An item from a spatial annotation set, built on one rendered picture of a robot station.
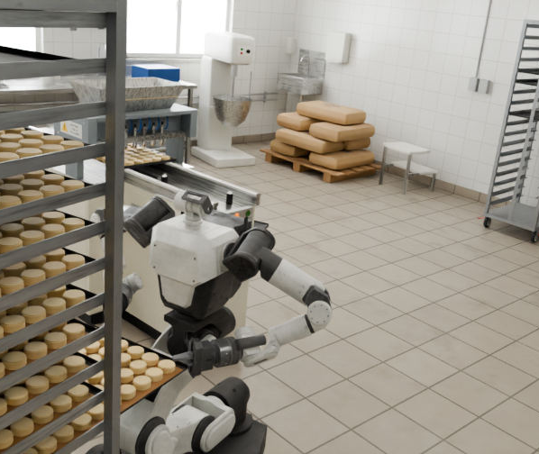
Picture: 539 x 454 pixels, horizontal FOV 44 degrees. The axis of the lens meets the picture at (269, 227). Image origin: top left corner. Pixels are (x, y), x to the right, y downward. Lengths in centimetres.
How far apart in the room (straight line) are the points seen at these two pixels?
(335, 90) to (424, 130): 137
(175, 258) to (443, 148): 548
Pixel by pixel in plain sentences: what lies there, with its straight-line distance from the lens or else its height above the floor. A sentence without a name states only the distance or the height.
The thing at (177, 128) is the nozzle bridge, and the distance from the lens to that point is 393.
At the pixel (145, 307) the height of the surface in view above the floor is 18.
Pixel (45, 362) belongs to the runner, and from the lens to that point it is 156.
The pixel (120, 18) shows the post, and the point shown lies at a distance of 145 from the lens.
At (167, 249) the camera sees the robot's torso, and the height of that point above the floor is 105.
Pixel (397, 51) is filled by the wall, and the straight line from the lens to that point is 771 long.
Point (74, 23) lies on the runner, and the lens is 140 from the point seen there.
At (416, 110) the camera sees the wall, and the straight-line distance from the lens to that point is 755.
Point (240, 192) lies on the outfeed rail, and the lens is 338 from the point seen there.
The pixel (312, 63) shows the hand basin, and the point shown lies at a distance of 854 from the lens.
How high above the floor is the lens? 186
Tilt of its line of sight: 20 degrees down
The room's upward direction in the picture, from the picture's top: 5 degrees clockwise
